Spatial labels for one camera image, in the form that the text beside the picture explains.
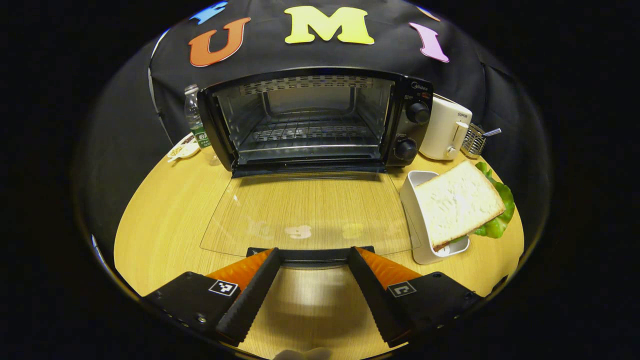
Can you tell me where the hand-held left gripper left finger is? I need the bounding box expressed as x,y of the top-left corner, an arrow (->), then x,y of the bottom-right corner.
142,247 -> 282,347

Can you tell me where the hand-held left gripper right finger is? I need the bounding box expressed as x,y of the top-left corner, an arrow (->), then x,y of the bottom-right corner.
348,246 -> 485,348

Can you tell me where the metal wire basket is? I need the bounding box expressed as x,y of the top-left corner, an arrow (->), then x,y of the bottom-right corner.
460,123 -> 487,160

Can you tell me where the black electric oven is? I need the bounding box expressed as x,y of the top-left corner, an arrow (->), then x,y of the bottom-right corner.
197,67 -> 435,264

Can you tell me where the white rectangular tray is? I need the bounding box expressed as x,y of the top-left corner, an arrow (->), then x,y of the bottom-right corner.
399,170 -> 471,265

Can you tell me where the small white snack dish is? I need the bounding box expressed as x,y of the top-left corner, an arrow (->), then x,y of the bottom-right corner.
166,132 -> 201,163

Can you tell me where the white toaster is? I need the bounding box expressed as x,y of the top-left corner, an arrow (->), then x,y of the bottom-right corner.
419,95 -> 473,161

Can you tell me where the black backdrop cloth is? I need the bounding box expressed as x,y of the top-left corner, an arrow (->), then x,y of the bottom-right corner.
75,0 -> 551,251

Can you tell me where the sandwich with lettuce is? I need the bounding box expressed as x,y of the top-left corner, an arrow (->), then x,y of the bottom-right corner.
415,160 -> 516,252

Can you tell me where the clear plastic water bottle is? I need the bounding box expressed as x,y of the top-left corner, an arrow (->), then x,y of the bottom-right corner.
184,84 -> 214,151

